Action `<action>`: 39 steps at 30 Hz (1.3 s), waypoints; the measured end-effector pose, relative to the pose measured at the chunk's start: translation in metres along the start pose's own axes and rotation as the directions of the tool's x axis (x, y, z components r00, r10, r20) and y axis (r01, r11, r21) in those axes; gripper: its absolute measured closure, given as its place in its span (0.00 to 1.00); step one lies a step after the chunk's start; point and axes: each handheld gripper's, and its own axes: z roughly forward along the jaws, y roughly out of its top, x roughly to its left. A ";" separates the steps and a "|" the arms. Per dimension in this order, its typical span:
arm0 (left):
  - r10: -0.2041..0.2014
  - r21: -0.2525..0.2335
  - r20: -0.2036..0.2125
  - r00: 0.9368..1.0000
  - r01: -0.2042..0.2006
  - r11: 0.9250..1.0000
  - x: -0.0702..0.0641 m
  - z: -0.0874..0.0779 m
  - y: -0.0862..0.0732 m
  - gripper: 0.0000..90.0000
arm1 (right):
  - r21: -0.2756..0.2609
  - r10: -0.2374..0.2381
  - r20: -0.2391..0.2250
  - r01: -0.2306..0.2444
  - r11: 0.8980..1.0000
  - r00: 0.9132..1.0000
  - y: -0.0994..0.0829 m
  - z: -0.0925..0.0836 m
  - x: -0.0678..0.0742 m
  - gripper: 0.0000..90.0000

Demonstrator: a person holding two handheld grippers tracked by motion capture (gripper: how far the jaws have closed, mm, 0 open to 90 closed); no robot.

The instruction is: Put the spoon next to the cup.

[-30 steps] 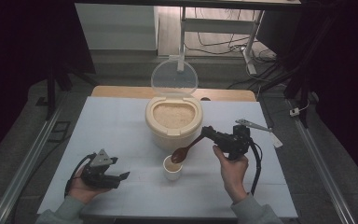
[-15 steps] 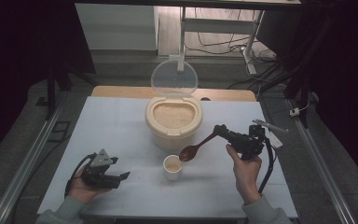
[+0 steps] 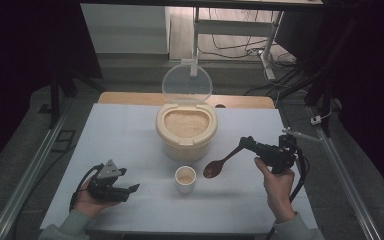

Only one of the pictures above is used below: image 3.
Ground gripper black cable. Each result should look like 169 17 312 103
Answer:
68 163 105 213
265 147 310 240

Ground white cabinet panel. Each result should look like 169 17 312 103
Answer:
80 3 170 55

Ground white cup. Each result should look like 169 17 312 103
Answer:
174 165 198 195

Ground aluminium rail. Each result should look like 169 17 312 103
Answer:
307 105 384 240
0 99 74 240

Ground brown wooden spoon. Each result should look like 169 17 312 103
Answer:
202 144 248 180

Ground beige rice container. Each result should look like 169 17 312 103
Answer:
155 102 219 164

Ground black computer case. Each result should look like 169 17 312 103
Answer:
274 10 325 62

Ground white table mat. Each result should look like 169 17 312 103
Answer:
39 102 321 235

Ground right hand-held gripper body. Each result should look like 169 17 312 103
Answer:
255 127 322 175

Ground white desk frame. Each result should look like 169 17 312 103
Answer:
189 6 285 81

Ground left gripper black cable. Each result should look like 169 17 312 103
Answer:
68 163 105 213

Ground white rice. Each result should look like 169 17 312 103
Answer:
163 110 211 139

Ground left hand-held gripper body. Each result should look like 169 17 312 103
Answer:
86 159 128 203

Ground black floor frame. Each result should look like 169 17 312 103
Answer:
51 129 78 154

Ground clear container lid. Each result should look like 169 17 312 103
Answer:
161 58 214 103

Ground person's right hand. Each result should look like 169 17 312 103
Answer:
253 157 297 224

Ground black stand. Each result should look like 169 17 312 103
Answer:
38 64 107 130

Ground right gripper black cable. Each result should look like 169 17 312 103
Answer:
265 147 310 240

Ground person's left hand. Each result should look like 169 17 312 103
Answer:
72 178 120 220

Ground black floor cables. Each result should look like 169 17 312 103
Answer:
198 8 314 98

